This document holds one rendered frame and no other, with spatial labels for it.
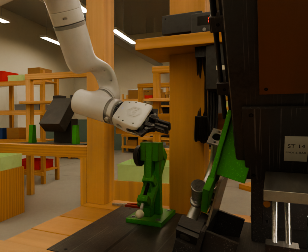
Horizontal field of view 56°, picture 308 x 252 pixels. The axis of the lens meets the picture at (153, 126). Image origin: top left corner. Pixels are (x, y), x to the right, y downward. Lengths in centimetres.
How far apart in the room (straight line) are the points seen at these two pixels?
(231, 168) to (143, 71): 1092
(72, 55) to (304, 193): 66
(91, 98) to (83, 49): 16
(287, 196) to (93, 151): 93
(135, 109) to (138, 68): 1081
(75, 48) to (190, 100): 48
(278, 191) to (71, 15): 65
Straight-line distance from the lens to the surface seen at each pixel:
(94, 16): 137
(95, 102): 93
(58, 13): 86
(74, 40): 86
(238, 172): 73
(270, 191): 54
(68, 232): 105
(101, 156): 128
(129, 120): 86
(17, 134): 648
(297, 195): 54
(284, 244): 66
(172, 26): 111
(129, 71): 1181
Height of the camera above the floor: 125
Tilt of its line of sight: 1 degrees down
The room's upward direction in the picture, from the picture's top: straight up
